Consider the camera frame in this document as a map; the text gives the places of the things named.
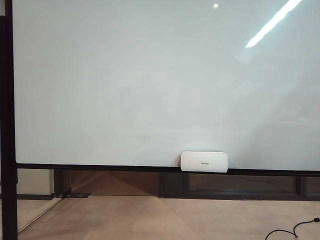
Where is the white glass whiteboard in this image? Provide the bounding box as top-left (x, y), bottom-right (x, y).
top-left (11, 0), bottom-right (320, 176)

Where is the white whiteboard eraser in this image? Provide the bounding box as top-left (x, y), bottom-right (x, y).
top-left (180, 150), bottom-right (229, 174)

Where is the black metal whiteboard stand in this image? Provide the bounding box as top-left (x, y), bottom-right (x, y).
top-left (0, 0), bottom-right (19, 240)

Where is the black floor cable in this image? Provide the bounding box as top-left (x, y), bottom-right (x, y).
top-left (264, 216), bottom-right (320, 240)

